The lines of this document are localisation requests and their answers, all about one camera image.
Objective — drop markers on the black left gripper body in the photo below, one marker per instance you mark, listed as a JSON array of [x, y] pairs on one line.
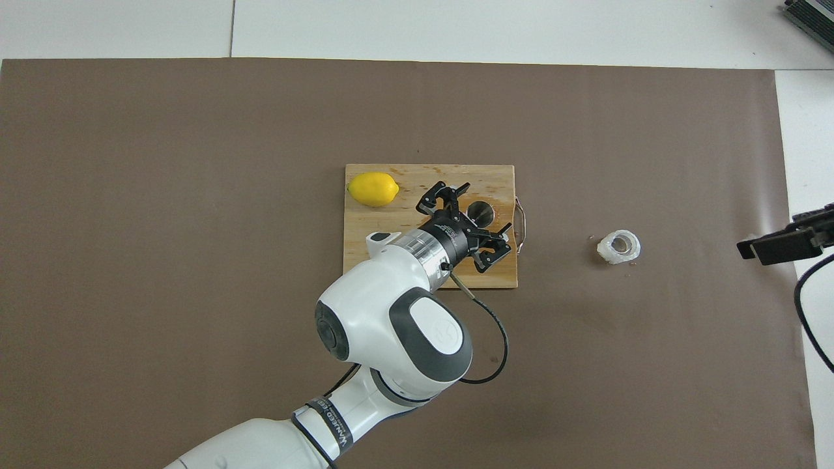
[[453, 238]]

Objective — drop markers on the steel double jigger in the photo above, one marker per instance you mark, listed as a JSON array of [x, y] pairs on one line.
[[482, 212]]

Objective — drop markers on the clear faceted glass cup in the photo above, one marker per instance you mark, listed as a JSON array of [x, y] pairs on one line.
[[606, 249]]

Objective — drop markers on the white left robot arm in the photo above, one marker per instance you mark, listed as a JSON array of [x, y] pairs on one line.
[[365, 299]]

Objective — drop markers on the yellow lemon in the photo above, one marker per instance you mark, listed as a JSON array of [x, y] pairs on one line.
[[373, 189]]

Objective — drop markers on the wooden cutting board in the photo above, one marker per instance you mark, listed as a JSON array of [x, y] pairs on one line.
[[355, 221]]

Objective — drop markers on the black ribbed device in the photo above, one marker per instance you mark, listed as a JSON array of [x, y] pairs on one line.
[[814, 16]]

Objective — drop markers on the brown paper table mat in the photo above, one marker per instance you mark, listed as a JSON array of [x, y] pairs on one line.
[[195, 195]]

